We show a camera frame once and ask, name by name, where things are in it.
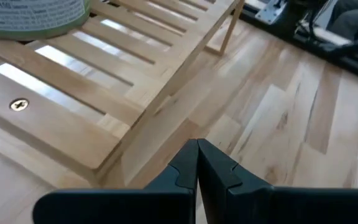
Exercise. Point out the teal-labelled tin can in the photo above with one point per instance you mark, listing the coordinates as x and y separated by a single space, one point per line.
33 15

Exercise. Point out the silver shelf screw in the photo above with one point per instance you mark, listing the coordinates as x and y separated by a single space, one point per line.
19 104

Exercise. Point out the wooden slatted shelf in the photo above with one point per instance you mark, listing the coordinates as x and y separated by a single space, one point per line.
73 93

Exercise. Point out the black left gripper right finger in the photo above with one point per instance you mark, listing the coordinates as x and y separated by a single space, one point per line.
291 207

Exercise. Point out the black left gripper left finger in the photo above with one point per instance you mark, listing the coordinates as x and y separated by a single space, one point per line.
120 207

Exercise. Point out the silver mounting plate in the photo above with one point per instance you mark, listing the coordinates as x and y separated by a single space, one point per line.
272 11

